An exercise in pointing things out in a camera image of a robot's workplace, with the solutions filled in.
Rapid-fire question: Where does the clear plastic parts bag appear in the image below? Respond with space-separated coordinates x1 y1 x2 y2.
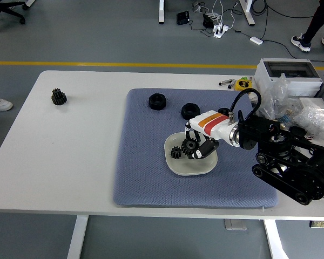
259 73 300 122

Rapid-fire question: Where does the black floor cable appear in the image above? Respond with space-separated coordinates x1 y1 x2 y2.
261 39 299 59

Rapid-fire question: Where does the black office chair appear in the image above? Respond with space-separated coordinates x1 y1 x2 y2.
0 0 28 33

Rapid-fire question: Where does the large black threaded hex nut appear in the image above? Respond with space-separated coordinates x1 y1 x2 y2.
148 93 167 111

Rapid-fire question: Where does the small black component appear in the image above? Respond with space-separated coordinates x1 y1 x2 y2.
290 126 307 139

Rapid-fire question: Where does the black stepped double gear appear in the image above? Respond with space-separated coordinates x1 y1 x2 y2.
51 88 68 106

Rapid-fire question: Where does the white cardboard box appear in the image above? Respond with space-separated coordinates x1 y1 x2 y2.
298 96 324 111

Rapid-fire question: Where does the black charger block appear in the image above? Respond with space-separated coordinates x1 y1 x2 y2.
202 13 214 29

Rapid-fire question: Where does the person's white shoe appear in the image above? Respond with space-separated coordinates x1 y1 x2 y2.
0 93 14 111

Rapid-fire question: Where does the large black gear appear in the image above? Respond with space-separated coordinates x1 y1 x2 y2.
180 137 199 158

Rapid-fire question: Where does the white desk leg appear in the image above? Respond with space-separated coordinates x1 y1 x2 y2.
158 0 167 25
239 0 256 26

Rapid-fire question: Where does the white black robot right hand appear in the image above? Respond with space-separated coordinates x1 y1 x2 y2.
183 110 237 160

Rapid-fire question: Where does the grey under-table socket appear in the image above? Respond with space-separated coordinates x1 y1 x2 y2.
224 219 248 231

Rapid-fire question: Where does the blue-grey textured mat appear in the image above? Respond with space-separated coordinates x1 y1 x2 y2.
113 88 280 208

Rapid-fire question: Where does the grey electrical enclosure box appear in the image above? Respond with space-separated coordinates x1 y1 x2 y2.
253 58 324 99

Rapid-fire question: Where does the black hex nut wide bore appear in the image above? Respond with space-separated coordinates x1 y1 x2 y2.
181 103 201 121

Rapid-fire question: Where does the small black gear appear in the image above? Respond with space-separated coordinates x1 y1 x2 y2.
170 146 183 160

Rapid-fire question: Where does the black adapter box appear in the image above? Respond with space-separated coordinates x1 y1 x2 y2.
176 11 191 25

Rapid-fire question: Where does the white power strip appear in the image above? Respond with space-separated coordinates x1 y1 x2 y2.
213 24 230 38

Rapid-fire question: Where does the yellow tape measure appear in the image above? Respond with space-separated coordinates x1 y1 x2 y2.
234 77 253 94

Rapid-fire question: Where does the white table leg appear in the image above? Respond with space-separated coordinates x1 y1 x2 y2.
263 219 287 259
66 215 89 259

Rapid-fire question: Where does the bubble wrap bag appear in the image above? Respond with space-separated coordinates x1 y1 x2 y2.
295 105 324 146

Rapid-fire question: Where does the person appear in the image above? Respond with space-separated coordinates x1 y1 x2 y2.
291 0 324 53

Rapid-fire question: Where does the white square plate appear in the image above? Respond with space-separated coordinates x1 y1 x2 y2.
164 132 219 176

